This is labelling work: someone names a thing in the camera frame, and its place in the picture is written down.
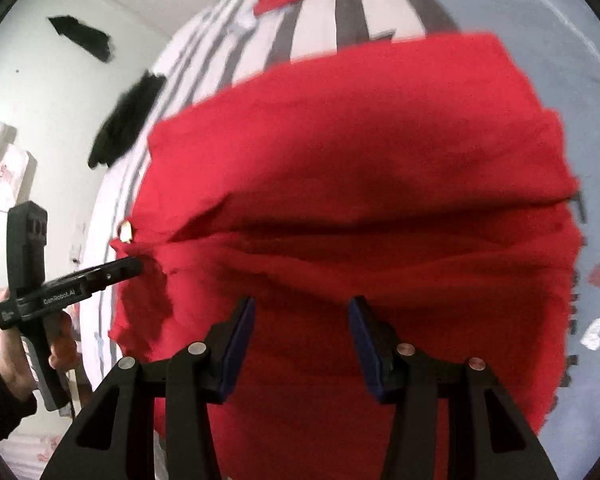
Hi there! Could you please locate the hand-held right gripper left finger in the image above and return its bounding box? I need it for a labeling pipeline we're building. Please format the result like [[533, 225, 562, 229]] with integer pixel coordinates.
[[40, 296, 257, 480]]

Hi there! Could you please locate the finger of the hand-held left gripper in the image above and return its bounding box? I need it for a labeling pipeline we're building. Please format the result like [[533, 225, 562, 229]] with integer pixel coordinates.
[[85, 256, 145, 294]]

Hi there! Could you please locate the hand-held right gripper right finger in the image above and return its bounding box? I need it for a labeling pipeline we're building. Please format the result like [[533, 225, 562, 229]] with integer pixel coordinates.
[[349, 296, 558, 480]]

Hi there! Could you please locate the large red garment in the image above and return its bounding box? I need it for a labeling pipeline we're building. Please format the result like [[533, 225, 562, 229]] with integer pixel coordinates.
[[107, 32, 586, 480]]

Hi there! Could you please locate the person's left forearm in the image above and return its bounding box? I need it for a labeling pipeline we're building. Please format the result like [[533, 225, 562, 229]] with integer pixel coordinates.
[[0, 354, 39, 444]]

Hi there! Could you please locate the person's left hand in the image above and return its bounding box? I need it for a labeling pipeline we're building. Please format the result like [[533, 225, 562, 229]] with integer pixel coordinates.
[[0, 288, 80, 403]]

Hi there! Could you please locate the black garment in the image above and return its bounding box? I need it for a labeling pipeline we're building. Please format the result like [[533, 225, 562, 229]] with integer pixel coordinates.
[[87, 72, 167, 170]]

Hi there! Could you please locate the black cloth piece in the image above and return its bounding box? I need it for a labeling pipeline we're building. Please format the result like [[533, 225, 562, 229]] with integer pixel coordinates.
[[47, 15, 114, 64]]

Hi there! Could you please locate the bed with pale sheet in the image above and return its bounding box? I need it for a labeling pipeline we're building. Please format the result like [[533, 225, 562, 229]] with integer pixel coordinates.
[[80, 0, 600, 480]]

